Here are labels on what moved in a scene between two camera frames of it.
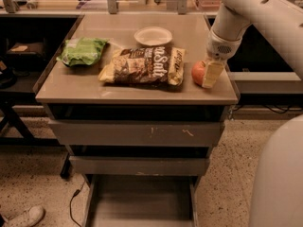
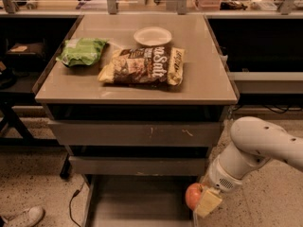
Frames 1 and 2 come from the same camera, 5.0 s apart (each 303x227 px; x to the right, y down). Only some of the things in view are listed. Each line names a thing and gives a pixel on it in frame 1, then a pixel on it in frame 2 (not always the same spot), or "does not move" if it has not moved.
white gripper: [222, 49] → [220, 178]
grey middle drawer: [133, 165] does not move
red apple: [198, 69] → [193, 194]
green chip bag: [82, 51] does not move
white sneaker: [29, 218] does not move
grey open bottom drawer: [140, 200] does not move
